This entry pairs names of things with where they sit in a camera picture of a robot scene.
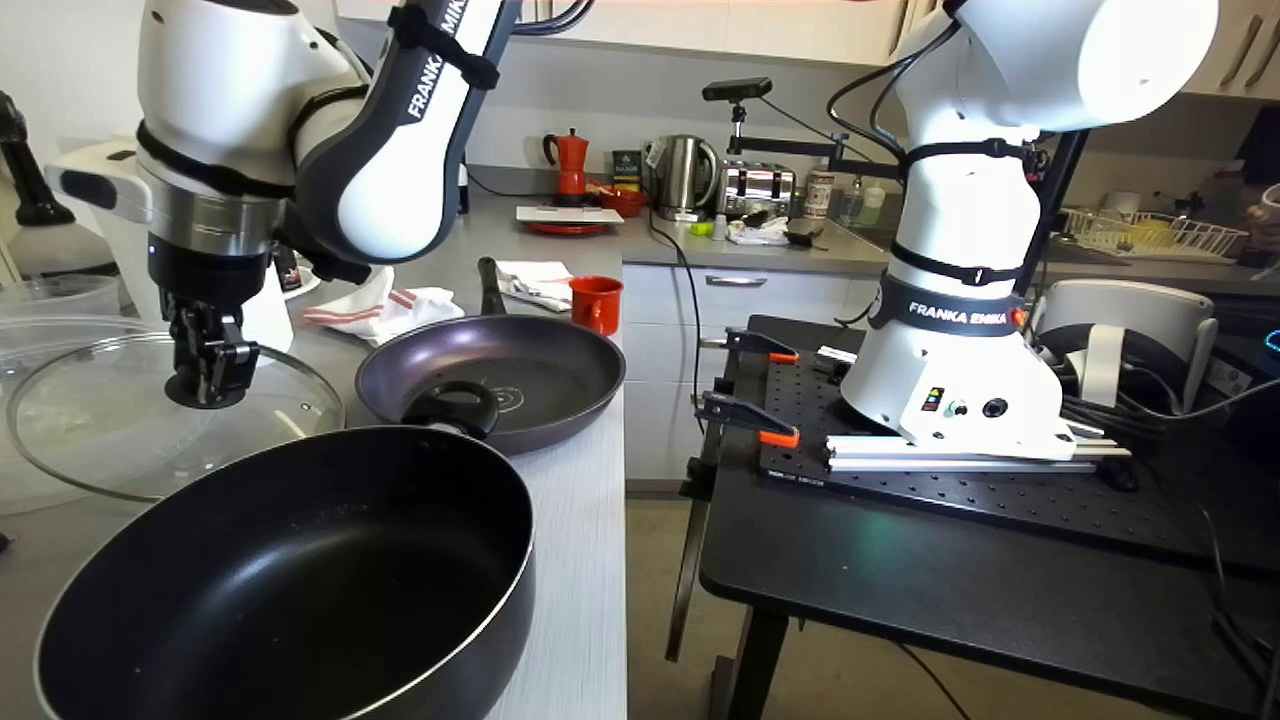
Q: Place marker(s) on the red cup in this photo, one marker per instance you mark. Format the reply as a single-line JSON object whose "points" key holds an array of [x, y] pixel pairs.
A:
{"points": [[597, 302]]}

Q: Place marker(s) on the glass pot lid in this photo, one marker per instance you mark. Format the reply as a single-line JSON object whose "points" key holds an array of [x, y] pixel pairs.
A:
{"points": [[98, 416]]}

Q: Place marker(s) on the red moka pot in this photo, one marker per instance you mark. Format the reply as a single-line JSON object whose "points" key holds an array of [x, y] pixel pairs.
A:
{"points": [[567, 154]]}

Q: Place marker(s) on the red white plate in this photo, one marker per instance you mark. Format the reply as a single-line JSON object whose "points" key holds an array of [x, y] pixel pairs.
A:
{"points": [[567, 220]]}

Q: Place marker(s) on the steel electric kettle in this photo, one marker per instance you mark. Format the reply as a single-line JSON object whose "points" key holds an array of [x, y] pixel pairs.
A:
{"points": [[684, 176]]}

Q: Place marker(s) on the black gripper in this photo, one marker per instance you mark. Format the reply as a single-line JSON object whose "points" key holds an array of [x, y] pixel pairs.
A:
{"points": [[205, 310]]}

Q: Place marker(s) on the black cooking pot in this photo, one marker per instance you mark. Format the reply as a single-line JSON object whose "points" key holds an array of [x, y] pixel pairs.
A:
{"points": [[376, 574]]}

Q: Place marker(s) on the orange black clamp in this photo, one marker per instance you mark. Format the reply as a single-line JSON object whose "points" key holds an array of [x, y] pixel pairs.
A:
{"points": [[763, 344], [736, 414]]}

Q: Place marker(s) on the crumpled white red cloth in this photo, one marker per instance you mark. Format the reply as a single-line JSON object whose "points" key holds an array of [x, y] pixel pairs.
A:
{"points": [[385, 310]]}

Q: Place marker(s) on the purple frying pan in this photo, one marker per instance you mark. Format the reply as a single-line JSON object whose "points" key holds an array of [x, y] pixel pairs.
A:
{"points": [[547, 376]]}

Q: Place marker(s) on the black robot work table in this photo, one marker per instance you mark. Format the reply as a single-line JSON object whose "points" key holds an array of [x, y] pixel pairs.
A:
{"points": [[989, 594]]}

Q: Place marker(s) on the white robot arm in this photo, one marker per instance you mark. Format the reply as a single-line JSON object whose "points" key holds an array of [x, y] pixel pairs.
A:
{"points": [[258, 131]]}

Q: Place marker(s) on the white red striped cloth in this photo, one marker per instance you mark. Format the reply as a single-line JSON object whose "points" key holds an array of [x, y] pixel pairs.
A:
{"points": [[537, 280]]}

